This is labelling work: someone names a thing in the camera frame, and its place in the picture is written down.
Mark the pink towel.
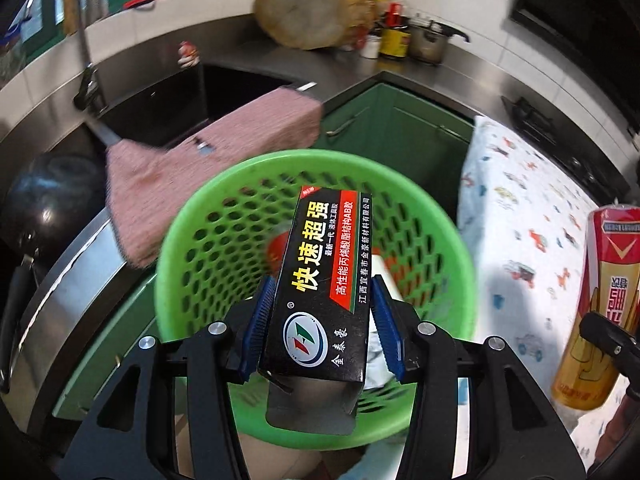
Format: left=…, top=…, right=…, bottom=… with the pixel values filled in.
left=104, top=86, right=323, bottom=270

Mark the round wooden chopping block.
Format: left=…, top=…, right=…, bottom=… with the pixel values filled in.
left=255, top=0, right=376, bottom=51

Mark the black gas stove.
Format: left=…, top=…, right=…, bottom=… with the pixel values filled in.
left=501, top=95, right=631, bottom=201

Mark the black range hood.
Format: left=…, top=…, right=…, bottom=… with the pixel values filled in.
left=510, top=0, right=640, bottom=136

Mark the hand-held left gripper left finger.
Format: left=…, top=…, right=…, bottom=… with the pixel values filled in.
left=62, top=275, right=277, bottom=480

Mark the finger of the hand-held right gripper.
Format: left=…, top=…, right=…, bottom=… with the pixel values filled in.
left=579, top=311, right=640, bottom=377

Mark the green perforated plastic basket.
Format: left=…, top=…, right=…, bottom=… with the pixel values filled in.
left=154, top=149, right=478, bottom=450

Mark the black kitchen sink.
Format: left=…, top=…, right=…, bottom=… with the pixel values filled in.
left=85, top=62, right=301, bottom=148

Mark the black cardboard box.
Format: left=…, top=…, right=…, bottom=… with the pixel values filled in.
left=256, top=186, right=373, bottom=436

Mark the steel pot with black handle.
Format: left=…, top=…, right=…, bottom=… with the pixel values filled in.
left=410, top=19, right=471, bottom=65

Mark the green kitchen cabinet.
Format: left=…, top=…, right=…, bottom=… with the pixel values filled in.
left=52, top=270, right=191, bottom=421
left=320, top=82, right=476, bottom=221

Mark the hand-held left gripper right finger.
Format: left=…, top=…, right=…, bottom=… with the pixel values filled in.
left=370, top=277, right=586, bottom=480

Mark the gold and red can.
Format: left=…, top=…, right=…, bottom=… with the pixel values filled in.
left=550, top=203, right=640, bottom=411

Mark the red capped sauce bottle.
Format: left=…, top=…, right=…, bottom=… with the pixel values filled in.
left=385, top=0, right=411, bottom=28

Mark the white printed cloth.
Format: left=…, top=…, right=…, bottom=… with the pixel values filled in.
left=457, top=115, right=640, bottom=461

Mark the crushed silver drink can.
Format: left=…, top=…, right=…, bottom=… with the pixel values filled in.
left=367, top=337, right=401, bottom=391

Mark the black wok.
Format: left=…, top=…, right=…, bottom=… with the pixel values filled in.
left=0, top=155, right=108, bottom=396

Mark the dark sauce bottle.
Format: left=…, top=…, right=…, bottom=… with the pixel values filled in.
left=378, top=22, right=412, bottom=61

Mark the steel faucet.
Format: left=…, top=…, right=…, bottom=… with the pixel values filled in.
left=37, top=0, right=108, bottom=111

